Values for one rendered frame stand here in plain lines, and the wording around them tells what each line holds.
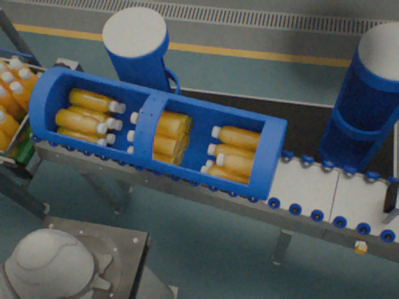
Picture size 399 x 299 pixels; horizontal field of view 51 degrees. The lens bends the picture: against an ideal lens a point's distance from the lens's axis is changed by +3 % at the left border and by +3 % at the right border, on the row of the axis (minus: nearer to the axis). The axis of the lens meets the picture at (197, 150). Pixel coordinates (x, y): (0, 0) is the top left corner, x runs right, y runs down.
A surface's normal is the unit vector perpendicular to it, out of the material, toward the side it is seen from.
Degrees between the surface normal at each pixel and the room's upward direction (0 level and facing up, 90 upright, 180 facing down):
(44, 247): 8
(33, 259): 12
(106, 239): 5
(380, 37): 0
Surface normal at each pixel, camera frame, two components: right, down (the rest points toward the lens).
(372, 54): -0.09, -0.44
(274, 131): -0.02, -0.62
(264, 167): -0.27, 0.16
